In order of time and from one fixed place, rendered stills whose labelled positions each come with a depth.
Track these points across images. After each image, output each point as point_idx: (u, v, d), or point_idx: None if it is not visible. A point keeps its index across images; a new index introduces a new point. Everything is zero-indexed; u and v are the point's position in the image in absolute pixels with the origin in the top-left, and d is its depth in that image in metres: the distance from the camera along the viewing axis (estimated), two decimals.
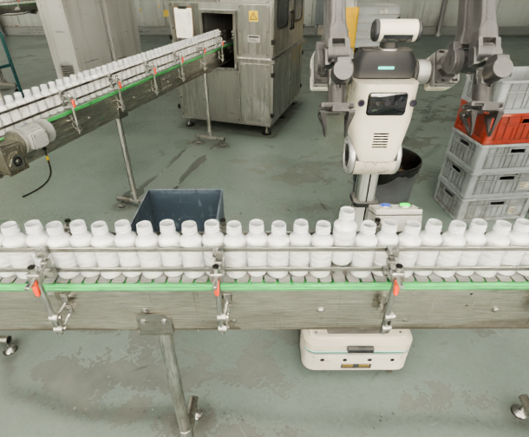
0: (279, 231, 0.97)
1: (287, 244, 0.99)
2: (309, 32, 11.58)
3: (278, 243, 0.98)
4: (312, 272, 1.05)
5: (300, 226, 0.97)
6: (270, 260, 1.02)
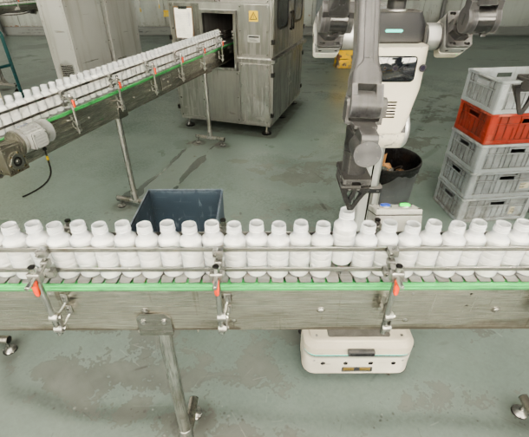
0: (279, 231, 0.97)
1: (287, 244, 0.99)
2: (309, 32, 11.58)
3: (278, 243, 0.98)
4: (312, 272, 1.05)
5: (300, 226, 0.97)
6: (270, 260, 1.02)
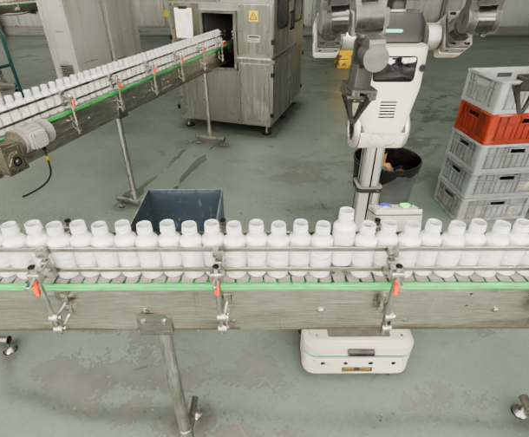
0: (278, 231, 0.97)
1: (286, 244, 0.99)
2: (309, 32, 11.58)
3: (277, 243, 0.98)
4: (310, 271, 1.05)
5: (300, 226, 0.97)
6: (269, 260, 1.02)
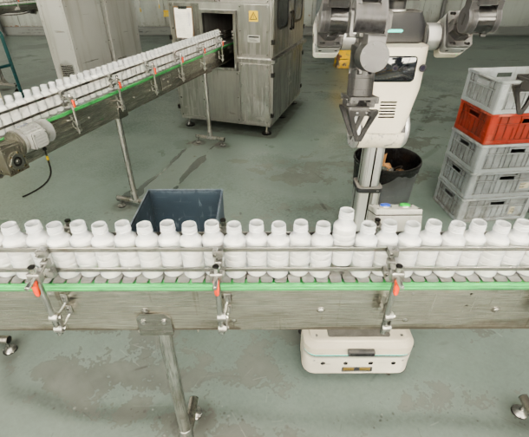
0: (278, 231, 0.97)
1: (286, 244, 0.99)
2: (309, 32, 11.58)
3: (277, 243, 0.98)
4: (311, 271, 1.05)
5: (301, 226, 0.97)
6: (269, 260, 1.02)
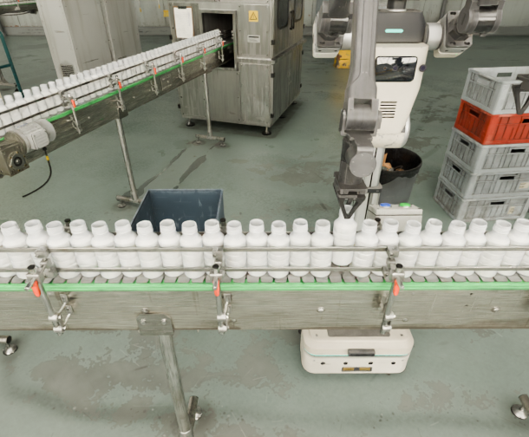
0: (278, 231, 0.97)
1: (286, 244, 0.99)
2: (309, 32, 11.58)
3: (277, 243, 0.98)
4: (311, 270, 1.05)
5: (300, 225, 0.97)
6: (269, 260, 1.02)
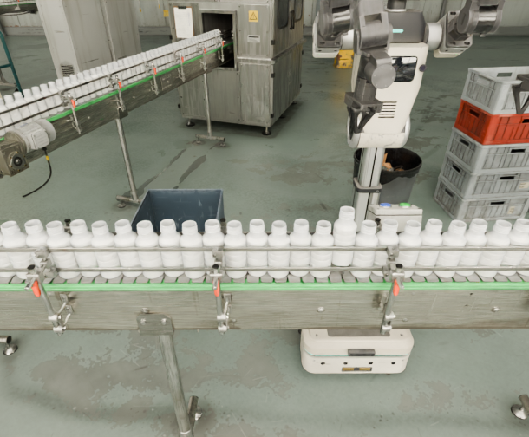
0: (278, 231, 0.97)
1: (286, 244, 0.99)
2: (309, 32, 11.58)
3: (277, 243, 0.98)
4: (311, 271, 1.05)
5: (302, 226, 0.97)
6: (269, 260, 1.03)
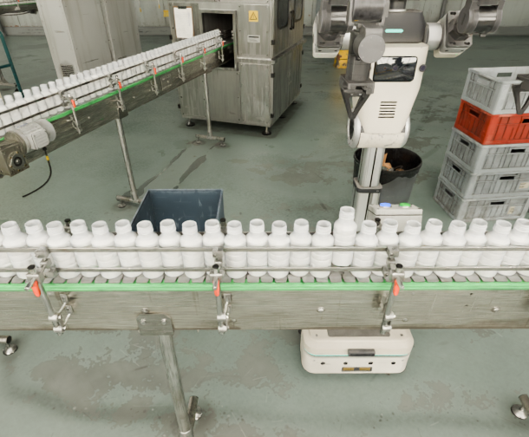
0: (278, 231, 0.97)
1: (286, 244, 0.99)
2: (309, 32, 11.58)
3: (277, 243, 0.98)
4: (311, 271, 1.05)
5: (302, 226, 0.97)
6: (269, 260, 1.03)
